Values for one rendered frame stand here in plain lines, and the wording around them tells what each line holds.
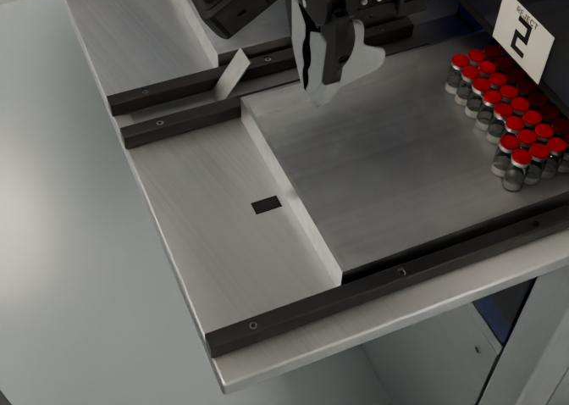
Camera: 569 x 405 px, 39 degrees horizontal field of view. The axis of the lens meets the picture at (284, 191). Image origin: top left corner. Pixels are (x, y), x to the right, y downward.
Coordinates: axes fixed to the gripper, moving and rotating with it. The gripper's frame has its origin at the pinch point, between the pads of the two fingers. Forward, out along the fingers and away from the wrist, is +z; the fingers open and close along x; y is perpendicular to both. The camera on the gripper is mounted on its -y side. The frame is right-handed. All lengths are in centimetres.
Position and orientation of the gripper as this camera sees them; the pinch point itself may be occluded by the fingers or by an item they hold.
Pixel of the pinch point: (310, 93)
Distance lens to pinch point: 64.6
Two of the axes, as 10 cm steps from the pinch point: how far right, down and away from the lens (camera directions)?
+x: -3.9, -7.0, 5.9
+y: 9.2, -2.9, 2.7
